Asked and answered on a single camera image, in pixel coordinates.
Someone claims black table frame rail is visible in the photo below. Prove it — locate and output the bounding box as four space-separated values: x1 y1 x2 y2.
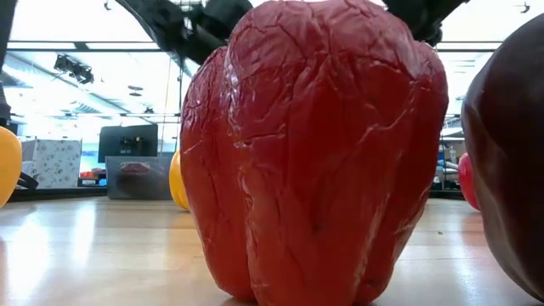
8 186 465 203

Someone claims black floor cable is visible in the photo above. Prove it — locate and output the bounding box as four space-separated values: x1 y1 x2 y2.
16 172 39 190

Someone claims black monitor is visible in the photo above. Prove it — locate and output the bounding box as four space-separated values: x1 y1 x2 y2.
98 123 159 164

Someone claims yellow bell pepper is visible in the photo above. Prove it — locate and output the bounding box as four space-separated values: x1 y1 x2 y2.
168 150 190 212
0 126 23 208

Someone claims black ceiling track light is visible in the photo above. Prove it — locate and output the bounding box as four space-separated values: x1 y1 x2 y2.
53 54 95 85

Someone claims large red bell pepper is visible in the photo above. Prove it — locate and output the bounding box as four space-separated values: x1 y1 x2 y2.
179 0 450 306

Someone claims small red bell pepper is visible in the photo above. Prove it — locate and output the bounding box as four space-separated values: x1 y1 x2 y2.
457 152 481 213

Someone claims white printed box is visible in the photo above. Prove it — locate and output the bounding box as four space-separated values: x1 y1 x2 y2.
20 139 82 190

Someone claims thick black horizontal frame bar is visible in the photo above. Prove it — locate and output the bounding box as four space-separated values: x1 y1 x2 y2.
6 40 502 53

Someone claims thin black horizontal frame bar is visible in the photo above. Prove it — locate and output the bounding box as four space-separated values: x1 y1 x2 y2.
118 111 182 119

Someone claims grey translucent plastic basket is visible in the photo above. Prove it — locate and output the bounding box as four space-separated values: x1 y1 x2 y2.
105 156 175 201

